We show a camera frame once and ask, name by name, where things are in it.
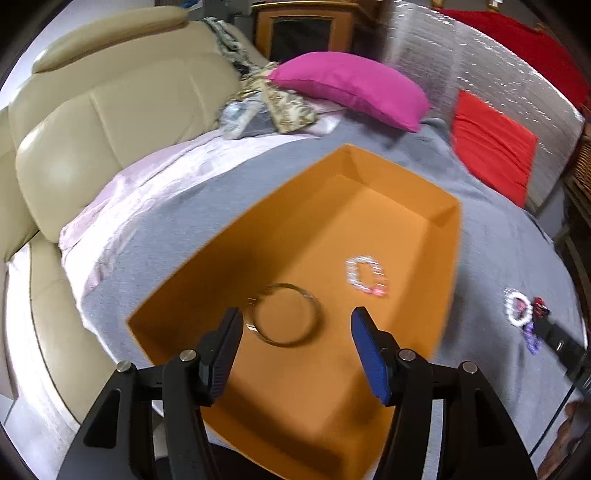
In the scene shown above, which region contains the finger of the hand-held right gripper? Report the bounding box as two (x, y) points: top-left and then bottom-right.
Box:
(538, 318), (583, 365)

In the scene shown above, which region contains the red pillow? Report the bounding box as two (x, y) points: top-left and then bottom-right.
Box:
(450, 90), (540, 208)

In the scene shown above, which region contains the grey blanket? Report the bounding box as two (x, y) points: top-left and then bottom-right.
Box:
(78, 117), (587, 480)

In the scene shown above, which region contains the black cable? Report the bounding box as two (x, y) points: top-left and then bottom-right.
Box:
(530, 382), (577, 464)

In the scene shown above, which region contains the wooden cabinet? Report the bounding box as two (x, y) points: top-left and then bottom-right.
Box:
(252, 0), (370, 63)

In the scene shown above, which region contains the magenta pillow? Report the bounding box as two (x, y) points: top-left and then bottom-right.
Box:
(268, 52), (432, 133)

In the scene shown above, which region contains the gold metal bangle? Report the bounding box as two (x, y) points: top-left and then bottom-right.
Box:
(247, 283), (322, 347)

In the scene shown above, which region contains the floral patterned cloth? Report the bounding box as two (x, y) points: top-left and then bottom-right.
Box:
(203, 17), (319, 134)

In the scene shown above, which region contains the beige leather sofa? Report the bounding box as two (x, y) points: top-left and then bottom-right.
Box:
(0, 7), (273, 439)

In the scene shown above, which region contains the white pearl bracelet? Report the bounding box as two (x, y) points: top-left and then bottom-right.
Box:
(504, 288), (534, 328)

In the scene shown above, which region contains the purple bead bracelet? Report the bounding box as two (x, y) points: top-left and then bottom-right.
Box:
(524, 323), (542, 355)

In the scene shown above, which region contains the silver quilted mat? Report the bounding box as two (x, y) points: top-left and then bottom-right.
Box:
(383, 0), (585, 213)

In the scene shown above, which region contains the grey blue cloth bundle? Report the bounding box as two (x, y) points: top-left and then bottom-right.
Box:
(217, 99), (271, 139)

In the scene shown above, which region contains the clear pink bead bracelet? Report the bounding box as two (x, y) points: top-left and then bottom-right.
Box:
(346, 255), (389, 298)

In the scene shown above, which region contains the wooden shelf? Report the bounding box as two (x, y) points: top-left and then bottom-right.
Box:
(554, 175), (591, 287)

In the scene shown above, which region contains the orange cardboard box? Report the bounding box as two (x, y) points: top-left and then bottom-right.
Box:
(127, 144), (462, 480)

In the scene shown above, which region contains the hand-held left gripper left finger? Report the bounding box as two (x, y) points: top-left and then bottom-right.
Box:
(55, 308), (244, 480)

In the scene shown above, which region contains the red cloth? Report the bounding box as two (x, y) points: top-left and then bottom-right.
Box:
(434, 7), (589, 112)

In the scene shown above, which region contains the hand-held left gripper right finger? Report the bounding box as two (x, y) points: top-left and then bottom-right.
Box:
(351, 307), (539, 480)

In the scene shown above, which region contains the wicker basket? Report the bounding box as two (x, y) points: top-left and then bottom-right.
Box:
(573, 134), (591, 208)

